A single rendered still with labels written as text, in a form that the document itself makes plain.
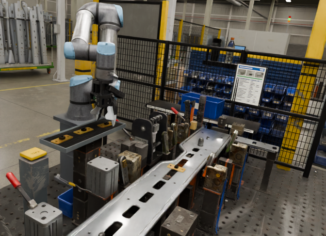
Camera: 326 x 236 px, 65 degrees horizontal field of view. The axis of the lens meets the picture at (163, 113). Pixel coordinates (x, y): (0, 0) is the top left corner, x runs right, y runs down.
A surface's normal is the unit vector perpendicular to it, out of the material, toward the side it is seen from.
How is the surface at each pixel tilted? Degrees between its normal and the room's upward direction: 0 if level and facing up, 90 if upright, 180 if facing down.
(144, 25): 89
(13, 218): 0
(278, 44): 90
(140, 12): 89
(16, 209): 0
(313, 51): 90
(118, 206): 0
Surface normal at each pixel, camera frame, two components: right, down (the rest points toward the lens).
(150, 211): 0.11, -0.95
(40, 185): 0.88, 0.22
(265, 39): -0.51, 0.19
